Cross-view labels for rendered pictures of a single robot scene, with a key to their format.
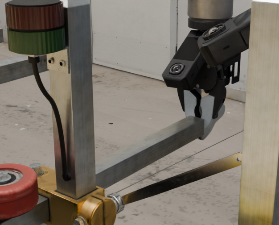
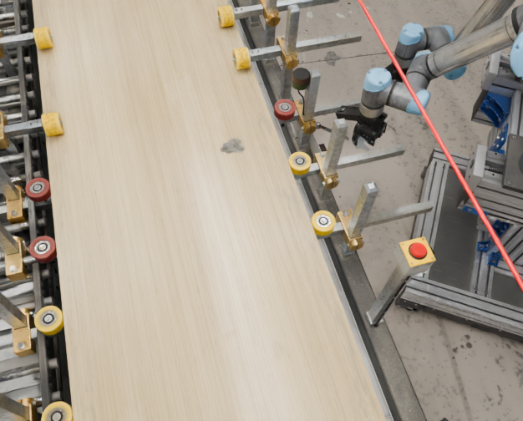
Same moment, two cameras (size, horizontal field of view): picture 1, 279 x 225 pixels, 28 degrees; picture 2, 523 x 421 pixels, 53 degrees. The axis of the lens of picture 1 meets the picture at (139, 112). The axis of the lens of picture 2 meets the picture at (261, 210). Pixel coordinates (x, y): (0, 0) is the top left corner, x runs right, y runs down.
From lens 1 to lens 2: 141 cm
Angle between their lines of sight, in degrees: 46
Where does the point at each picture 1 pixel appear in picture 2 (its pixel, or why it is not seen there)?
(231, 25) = (346, 110)
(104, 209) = (311, 128)
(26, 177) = (291, 110)
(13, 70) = (319, 45)
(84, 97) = (312, 98)
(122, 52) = not seen: outside the picture
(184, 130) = not seen: hidden behind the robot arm
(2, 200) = (281, 115)
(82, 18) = (317, 79)
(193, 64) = not seen: hidden behind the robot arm
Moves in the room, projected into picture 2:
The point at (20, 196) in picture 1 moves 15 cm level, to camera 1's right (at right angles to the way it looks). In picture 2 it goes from (286, 116) to (320, 135)
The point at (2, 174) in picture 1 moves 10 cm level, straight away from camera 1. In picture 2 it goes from (285, 107) to (293, 88)
